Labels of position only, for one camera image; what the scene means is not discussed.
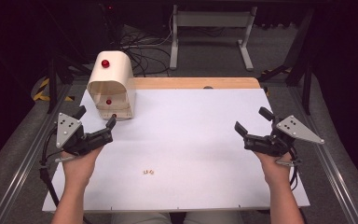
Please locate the black metal stand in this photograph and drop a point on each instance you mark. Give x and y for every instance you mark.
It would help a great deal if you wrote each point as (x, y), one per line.
(300, 56)

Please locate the desk with grey metal legs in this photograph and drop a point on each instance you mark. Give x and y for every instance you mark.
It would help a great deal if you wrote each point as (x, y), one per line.
(211, 19)

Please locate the person's right leg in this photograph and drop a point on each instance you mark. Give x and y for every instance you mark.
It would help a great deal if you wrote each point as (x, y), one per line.
(214, 218)

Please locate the tall clear drawer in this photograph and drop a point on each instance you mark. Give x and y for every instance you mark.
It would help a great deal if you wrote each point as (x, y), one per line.
(115, 95)

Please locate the person's left leg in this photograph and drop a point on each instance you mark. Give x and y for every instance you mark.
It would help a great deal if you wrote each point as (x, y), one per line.
(143, 218)

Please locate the cream jewelry box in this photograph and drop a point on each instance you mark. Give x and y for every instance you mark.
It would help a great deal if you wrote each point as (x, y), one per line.
(115, 71)

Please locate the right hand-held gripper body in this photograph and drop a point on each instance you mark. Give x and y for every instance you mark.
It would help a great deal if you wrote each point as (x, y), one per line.
(267, 144)

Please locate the low cream drawer, red knob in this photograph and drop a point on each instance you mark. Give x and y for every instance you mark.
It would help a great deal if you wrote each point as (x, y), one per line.
(116, 114)

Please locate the yellow and black floor tape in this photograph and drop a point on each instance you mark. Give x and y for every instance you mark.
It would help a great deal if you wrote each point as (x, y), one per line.
(42, 91)

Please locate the person's leg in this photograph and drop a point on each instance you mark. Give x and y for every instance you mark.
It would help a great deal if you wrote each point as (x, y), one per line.
(214, 218)
(143, 218)

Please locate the wooden table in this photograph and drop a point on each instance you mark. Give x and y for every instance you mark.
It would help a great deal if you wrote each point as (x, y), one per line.
(199, 82)

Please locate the person's right hand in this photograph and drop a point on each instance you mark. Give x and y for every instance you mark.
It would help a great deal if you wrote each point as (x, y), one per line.
(276, 171)

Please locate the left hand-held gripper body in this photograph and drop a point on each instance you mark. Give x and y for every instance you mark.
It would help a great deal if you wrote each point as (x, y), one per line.
(84, 141)

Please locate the aluminium floor rail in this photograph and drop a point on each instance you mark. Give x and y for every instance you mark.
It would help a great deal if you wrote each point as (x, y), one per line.
(329, 161)
(21, 168)

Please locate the black tripod stand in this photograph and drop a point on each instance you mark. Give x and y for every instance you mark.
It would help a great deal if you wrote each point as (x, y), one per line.
(54, 81)

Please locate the white board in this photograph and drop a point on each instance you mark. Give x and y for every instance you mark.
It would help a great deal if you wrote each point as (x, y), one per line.
(183, 140)

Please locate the person's left hand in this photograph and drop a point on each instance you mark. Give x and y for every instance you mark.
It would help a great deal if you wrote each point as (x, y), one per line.
(79, 168)

